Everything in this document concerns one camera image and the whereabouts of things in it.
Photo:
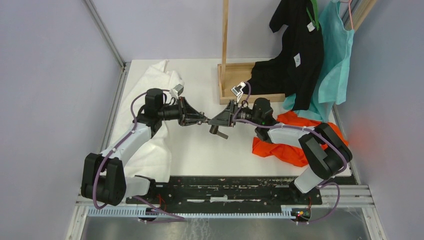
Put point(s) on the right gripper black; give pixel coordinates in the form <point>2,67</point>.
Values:
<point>226,116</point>

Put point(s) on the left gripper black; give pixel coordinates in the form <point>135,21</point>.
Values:
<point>184,107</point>

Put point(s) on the dark metal faucet body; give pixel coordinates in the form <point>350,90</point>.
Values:
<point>214,130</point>

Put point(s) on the small silver tee fitting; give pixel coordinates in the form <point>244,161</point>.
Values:
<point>204,119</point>

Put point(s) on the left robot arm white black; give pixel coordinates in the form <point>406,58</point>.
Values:
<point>103,178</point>

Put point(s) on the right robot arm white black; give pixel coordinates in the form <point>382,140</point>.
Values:
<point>325,152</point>

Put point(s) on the wooden clothes rack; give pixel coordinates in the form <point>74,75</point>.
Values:
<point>246,38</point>

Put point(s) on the orange cloth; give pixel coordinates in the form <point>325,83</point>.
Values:
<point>285,153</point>

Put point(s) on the white towel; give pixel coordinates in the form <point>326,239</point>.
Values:
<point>153,159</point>

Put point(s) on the black t-shirt hanging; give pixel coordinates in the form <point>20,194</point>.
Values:
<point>296,69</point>

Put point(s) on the teal garment hanging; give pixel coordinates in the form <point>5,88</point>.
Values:
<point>331,87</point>

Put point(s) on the green hanger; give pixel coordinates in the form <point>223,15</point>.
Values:
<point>312,12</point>

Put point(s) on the pink hanger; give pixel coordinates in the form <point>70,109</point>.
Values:
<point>348,15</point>

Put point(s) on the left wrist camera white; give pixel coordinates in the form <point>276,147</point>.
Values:
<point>176,91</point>

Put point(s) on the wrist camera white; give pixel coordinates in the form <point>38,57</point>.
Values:
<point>238,89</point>
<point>176,91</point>

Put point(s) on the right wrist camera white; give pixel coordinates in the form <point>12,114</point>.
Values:
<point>238,89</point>

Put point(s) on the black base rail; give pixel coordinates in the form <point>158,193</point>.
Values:
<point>228,195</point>

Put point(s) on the white cable duct strip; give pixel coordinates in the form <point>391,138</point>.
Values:
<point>141,212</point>

